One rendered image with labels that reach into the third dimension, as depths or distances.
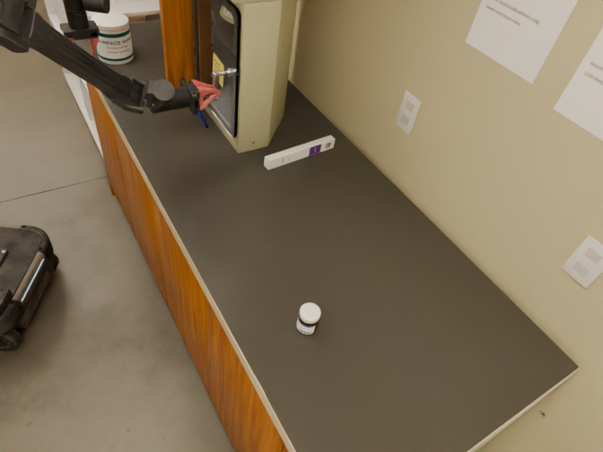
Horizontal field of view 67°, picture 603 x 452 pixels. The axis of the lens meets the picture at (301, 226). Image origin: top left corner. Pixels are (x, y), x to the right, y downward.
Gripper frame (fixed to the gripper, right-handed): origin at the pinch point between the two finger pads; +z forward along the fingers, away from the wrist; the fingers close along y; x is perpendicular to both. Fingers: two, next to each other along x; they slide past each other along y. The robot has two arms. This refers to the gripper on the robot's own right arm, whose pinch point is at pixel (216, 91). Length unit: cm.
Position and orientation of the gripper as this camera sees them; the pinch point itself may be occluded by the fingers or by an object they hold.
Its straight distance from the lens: 140.5
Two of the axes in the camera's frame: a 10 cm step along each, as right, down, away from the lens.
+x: -1.2, 6.8, 7.2
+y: -5.0, -6.7, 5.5
